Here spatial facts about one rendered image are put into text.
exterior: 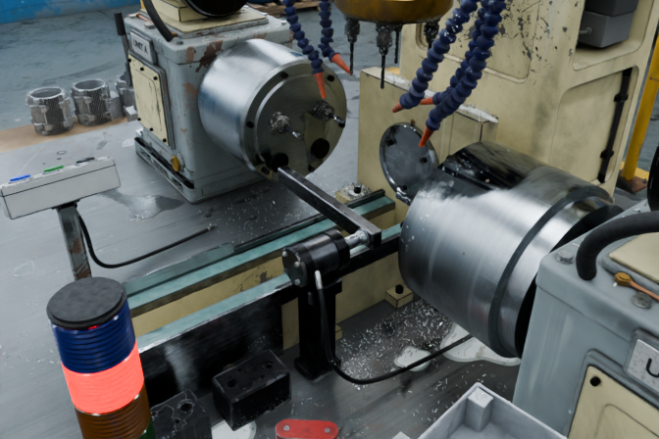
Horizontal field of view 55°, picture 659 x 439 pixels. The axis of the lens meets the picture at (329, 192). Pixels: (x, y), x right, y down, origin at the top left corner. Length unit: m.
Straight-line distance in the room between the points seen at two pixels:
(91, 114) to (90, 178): 2.52
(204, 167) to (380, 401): 0.68
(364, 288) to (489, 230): 0.38
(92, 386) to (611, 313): 0.46
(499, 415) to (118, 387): 0.31
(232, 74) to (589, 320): 0.80
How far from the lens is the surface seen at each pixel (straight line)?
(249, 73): 1.19
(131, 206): 1.49
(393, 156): 1.17
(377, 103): 1.18
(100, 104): 3.58
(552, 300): 0.70
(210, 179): 1.45
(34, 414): 1.06
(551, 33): 1.05
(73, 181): 1.06
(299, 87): 1.20
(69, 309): 0.53
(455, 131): 1.05
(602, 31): 1.17
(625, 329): 0.65
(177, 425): 0.90
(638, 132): 3.33
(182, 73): 1.33
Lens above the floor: 1.54
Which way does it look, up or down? 30 degrees down
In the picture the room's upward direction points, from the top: straight up
